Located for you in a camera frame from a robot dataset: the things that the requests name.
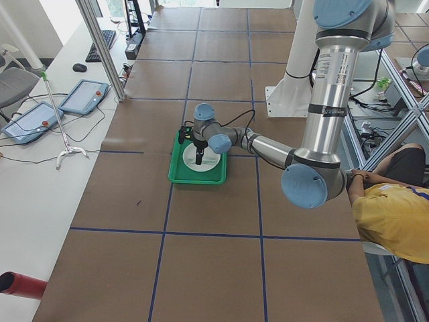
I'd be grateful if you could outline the person in yellow shirt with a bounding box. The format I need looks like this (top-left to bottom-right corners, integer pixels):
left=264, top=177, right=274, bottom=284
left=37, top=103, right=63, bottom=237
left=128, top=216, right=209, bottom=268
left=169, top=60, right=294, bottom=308
left=347, top=143, right=428, bottom=264

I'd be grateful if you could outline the blue teach pendant near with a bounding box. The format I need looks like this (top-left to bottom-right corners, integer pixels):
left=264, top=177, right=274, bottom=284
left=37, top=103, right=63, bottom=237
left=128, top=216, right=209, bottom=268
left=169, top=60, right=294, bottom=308
left=1, top=101, right=58, bottom=145

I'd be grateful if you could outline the white grabber stick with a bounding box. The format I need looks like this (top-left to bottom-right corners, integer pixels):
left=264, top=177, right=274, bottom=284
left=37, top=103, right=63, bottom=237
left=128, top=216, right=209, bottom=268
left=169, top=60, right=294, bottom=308
left=41, top=72, right=88, bottom=170

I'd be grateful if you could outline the red cylinder tube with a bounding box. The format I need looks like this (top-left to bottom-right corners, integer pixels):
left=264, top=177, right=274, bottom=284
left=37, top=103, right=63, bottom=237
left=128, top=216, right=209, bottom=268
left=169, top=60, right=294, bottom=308
left=1, top=272, right=47, bottom=300

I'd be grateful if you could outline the blue teach pendant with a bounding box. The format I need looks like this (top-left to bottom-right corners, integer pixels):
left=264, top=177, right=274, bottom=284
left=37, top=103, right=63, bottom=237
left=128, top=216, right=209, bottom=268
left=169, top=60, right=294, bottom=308
left=58, top=79, right=109, bottom=115
left=1, top=101, right=58, bottom=145

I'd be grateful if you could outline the black keyboard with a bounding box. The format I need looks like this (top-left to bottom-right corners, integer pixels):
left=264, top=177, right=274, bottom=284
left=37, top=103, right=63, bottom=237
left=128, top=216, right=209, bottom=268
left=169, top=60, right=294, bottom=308
left=84, top=30, right=117, bottom=64

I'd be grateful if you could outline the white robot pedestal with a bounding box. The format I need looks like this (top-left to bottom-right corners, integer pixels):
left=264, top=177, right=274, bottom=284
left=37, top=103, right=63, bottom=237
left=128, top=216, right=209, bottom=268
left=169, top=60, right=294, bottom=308
left=265, top=0, right=318, bottom=117

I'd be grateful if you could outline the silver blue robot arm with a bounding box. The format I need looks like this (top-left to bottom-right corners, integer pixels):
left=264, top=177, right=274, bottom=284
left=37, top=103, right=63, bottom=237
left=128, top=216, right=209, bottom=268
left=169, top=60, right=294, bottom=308
left=192, top=1, right=395, bottom=209
left=193, top=46, right=428, bottom=168

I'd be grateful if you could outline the black computer mouse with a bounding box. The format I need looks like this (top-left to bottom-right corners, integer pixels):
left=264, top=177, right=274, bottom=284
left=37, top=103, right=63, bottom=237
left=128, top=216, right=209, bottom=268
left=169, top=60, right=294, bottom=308
left=72, top=63, right=87, bottom=72

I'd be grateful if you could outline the blue teach pendant far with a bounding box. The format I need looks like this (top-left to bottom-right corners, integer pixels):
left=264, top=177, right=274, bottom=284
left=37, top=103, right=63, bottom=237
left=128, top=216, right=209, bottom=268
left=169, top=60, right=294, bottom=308
left=58, top=79, right=109, bottom=115

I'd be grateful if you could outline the grey office chair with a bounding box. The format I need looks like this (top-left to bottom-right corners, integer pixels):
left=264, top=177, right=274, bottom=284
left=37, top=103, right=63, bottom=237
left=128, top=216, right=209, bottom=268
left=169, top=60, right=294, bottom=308
left=1, top=44, right=39, bottom=109

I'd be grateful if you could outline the black camera cable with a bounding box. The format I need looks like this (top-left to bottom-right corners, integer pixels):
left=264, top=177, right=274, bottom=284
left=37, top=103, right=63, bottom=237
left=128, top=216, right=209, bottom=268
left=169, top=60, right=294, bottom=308
left=219, top=109, right=257, bottom=148

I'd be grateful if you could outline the green plastic tray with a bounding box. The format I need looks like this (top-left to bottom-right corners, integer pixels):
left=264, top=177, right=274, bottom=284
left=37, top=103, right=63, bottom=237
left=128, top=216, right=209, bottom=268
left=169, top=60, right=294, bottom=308
left=168, top=132, right=227, bottom=185

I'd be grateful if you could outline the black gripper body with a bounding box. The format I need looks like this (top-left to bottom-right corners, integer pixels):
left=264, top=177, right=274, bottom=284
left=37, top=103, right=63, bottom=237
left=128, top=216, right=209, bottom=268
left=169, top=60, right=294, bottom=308
left=193, top=138, right=208, bottom=152

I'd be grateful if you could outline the white round plate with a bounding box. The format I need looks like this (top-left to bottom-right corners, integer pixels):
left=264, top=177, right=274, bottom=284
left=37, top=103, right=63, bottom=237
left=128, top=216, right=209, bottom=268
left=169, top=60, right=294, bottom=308
left=182, top=143, right=221, bottom=172

